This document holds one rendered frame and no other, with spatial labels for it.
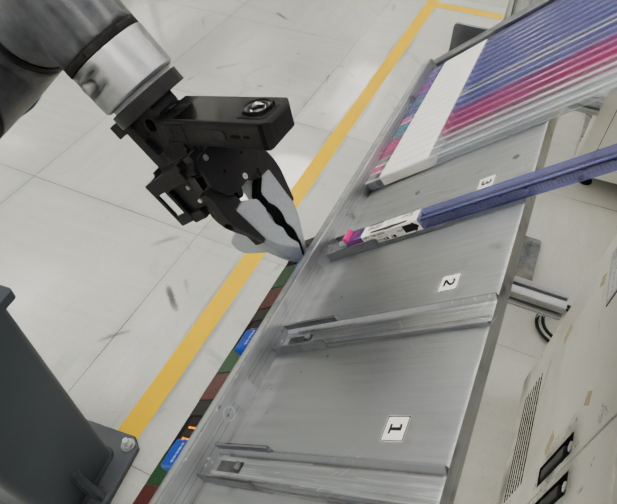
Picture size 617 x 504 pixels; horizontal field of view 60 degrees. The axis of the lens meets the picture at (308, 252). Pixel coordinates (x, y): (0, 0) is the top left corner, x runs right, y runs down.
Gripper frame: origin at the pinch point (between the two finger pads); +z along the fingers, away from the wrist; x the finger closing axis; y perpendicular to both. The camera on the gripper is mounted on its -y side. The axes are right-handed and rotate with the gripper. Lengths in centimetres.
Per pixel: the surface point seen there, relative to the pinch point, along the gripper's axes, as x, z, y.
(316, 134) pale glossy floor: -106, 21, 81
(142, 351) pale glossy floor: -12, 20, 83
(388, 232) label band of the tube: 0.7, 0.9, -10.9
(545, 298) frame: -39, 49, 4
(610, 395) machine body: -6.5, 33.6, -15.1
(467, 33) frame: -42.0, 0.7, -6.7
